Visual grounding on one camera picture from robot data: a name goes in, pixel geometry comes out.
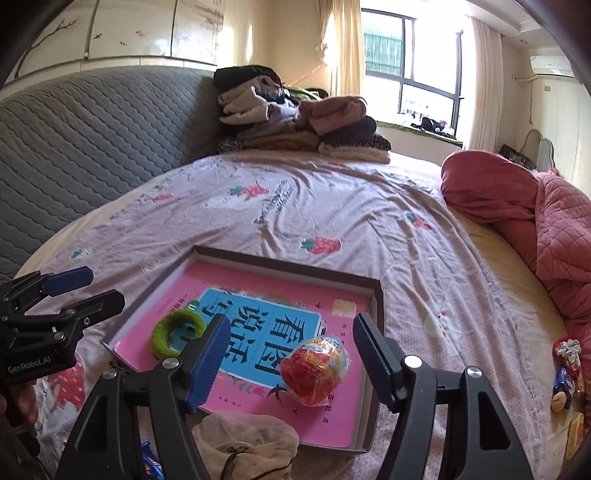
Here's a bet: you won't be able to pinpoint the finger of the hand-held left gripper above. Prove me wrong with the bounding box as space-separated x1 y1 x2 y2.
9 290 126 331
0 266 94 319

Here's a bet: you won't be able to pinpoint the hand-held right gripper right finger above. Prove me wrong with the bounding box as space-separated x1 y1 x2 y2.
352 313 532 480

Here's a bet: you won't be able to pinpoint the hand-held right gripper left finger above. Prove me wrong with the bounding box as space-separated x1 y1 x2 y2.
55 315 232 480

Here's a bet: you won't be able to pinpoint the green hair scrunchie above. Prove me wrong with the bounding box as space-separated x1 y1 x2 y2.
151 309 208 360

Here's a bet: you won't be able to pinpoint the large red blue toy egg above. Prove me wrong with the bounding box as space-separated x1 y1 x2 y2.
281 335 352 407

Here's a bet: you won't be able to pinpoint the beige drawstring pouch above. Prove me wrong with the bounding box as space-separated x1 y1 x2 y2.
191 412 300 480

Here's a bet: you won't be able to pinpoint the shallow cardboard box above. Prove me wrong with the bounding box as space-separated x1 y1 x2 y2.
102 246 385 455

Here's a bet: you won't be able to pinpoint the person's left hand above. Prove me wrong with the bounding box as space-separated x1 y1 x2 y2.
0 383 40 437

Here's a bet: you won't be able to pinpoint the blue snack packet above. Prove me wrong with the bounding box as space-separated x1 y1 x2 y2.
141 440 164 480

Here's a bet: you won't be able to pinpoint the strawberry printed blanket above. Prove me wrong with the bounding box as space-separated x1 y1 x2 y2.
14 152 568 480

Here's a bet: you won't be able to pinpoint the grey quilted headboard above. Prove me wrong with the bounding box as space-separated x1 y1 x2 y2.
0 66 232 282

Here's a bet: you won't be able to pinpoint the beige bed sheet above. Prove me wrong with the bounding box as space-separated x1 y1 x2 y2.
455 212 568 370

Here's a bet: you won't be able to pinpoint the blue candy packet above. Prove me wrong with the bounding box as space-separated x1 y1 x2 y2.
553 367 575 398

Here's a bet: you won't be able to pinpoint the snack packets at bed edge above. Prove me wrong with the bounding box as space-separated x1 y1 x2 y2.
553 338 583 370

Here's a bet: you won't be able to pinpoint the green windowsill mat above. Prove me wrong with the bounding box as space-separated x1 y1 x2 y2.
376 120 465 148

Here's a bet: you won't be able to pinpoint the yellow packet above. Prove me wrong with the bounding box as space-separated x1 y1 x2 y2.
566 411 587 457

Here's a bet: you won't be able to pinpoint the pink quilt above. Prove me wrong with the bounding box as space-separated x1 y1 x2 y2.
440 150 591 370

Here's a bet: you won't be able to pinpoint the dark clothes on windowsill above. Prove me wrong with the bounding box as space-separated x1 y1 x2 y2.
418 117 458 137

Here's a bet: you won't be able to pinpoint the pile of folded clothes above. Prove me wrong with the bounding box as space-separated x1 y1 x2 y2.
213 66 392 163

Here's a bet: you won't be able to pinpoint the black bag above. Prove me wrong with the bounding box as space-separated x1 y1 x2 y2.
499 144 536 169

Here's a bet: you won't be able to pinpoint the painted white wardrobe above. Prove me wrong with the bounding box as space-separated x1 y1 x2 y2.
14 0 227 79

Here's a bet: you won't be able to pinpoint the white chair back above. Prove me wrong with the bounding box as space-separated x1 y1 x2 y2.
522 128 555 171

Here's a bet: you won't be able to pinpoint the cream curtain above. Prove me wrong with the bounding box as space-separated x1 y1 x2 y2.
318 0 363 100
462 18 504 153

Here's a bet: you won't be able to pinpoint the window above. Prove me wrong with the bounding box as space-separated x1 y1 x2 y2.
361 9 465 139

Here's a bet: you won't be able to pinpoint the white air conditioner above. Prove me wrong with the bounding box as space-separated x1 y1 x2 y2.
529 55 575 78

